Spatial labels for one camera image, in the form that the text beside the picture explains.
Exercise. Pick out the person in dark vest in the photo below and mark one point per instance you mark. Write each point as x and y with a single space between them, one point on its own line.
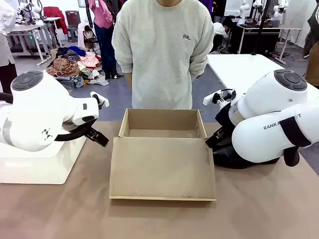
313 49

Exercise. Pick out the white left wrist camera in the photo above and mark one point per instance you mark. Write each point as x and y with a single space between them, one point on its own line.
94 95

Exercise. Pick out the red jacket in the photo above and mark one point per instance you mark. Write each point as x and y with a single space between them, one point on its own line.
57 17

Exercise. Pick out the crouching person in white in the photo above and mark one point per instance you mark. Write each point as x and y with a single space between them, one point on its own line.
220 30

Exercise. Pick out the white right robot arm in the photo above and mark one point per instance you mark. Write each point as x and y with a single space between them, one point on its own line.
261 139

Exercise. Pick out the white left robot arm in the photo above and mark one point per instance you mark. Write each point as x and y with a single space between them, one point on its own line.
37 119

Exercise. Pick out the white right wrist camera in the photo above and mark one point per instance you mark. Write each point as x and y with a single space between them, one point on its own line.
208 100

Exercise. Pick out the grey chair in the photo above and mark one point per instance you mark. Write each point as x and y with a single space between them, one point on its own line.
72 25

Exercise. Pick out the black stand pole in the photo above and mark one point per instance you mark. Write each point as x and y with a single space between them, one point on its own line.
260 27

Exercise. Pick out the folding chair with clothes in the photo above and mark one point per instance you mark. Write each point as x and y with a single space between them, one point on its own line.
87 35

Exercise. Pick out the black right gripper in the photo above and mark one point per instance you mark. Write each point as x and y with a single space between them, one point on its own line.
224 117

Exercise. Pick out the black background table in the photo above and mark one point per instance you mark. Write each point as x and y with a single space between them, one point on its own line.
259 37

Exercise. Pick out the person in white coat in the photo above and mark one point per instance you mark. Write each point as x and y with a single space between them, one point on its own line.
5 49

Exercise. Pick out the person in pink shirt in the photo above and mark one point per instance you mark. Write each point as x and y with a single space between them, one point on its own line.
103 30

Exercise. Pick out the white plastic bin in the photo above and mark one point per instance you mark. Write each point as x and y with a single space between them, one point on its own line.
37 169

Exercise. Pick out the person in grey sweatshirt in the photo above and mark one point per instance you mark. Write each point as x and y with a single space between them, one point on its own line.
162 62

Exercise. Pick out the brown cardboard shoe box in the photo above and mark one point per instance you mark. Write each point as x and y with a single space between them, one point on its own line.
162 169

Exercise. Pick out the white table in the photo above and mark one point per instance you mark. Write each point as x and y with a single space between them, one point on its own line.
236 72

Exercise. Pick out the person's right hand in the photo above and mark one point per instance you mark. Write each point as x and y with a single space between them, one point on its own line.
128 79

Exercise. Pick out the grey background desk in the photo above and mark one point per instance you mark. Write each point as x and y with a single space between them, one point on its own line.
27 27

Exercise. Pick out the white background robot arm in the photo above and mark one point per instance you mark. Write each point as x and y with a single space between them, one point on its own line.
243 10

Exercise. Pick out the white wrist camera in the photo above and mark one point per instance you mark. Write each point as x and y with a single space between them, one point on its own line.
208 100
94 95

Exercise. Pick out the pile of colourful clothes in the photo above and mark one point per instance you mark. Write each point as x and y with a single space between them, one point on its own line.
72 64

